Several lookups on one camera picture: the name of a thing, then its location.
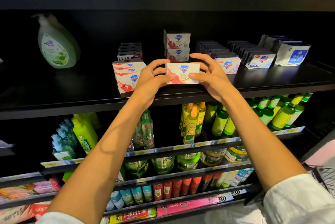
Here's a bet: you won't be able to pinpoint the person's left hand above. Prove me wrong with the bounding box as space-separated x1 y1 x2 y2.
133 59 173 108

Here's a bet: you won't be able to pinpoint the person's right hand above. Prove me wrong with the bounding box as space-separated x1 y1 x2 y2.
187 53 239 104

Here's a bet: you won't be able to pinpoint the white red printed soap box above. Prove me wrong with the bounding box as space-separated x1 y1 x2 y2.
115 69 147 94
166 62 201 85
112 60 144 68

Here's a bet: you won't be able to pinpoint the black store shelf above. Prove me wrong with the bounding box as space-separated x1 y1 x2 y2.
0 0 335 224
0 140 61 224

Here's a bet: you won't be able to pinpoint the pale green pump soap bottle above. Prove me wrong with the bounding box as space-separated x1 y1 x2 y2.
37 13 81 69

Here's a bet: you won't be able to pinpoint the black wire shopping cart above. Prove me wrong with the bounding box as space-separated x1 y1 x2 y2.
306 164 335 198

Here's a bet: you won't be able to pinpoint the person's right forearm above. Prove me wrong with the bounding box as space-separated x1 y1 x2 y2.
222 93 307 190

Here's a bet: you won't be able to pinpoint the person's left forearm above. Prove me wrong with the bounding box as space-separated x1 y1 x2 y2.
47 96 158 224

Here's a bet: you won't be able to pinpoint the row of white pink soap boxes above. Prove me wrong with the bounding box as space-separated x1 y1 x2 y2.
195 40 242 75

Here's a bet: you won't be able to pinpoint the row of purple soap boxes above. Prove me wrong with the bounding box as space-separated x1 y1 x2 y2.
117 42 143 62

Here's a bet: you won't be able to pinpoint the clear green spray bottles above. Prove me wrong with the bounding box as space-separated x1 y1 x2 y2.
128 108 156 150

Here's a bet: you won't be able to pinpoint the row of white blue soap boxes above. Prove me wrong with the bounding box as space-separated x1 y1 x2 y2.
228 40 276 69

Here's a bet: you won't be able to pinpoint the row of white red soap boxes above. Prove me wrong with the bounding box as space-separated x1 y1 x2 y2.
163 29 191 63

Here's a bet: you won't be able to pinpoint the green lidded wipe tub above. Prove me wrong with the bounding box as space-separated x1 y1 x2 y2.
152 155 176 175
176 151 202 172
125 158 149 177

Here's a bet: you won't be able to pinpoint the row of white upright packs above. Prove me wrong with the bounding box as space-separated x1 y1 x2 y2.
258 34 311 67

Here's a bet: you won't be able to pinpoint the long pink packet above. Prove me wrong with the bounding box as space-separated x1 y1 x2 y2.
157 191 235 218

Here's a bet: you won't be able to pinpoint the yellow red packets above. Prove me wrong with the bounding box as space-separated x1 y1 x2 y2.
109 207 158 224

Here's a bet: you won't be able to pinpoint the red snack packet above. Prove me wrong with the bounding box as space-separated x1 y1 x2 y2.
18 202 52 222

